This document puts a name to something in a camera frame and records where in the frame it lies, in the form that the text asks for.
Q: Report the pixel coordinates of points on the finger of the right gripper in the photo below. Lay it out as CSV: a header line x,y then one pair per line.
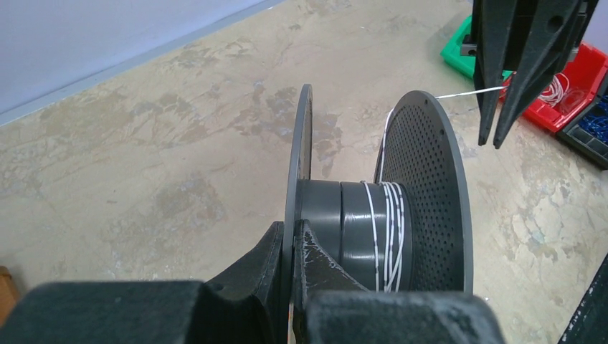
x,y
535,40
499,31

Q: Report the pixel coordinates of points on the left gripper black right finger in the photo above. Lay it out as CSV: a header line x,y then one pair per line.
x,y
330,306

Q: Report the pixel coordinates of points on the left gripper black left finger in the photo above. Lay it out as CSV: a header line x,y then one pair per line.
x,y
239,305

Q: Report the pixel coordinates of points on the black cable spool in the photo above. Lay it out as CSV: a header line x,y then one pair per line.
x,y
407,230

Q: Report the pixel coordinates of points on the green plastic bin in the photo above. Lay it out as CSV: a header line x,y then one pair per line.
x,y
451,52

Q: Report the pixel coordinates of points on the red plastic bin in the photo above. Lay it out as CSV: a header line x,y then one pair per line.
x,y
581,80

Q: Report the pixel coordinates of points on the black plastic bin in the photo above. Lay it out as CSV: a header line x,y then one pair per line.
x,y
586,133

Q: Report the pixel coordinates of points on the wooden rack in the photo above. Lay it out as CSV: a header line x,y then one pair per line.
x,y
9,294

